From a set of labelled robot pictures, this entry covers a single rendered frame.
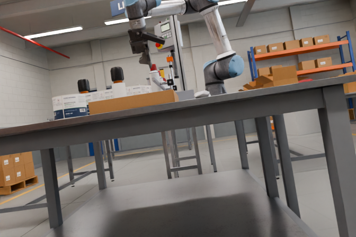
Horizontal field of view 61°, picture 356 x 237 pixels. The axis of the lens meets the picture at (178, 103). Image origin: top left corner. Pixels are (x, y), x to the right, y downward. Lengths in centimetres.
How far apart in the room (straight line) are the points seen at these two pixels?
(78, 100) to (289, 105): 135
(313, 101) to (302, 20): 954
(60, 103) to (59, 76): 871
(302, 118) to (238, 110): 634
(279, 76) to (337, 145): 244
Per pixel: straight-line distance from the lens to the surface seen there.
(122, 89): 199
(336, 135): 98
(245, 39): 994
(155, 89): 157
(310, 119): 733
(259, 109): 92
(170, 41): 215
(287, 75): 341
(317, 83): 93
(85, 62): 1039
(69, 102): 194
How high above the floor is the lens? 78
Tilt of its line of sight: 3 degrees up
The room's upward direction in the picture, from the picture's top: 9 degrees counter-clockwise
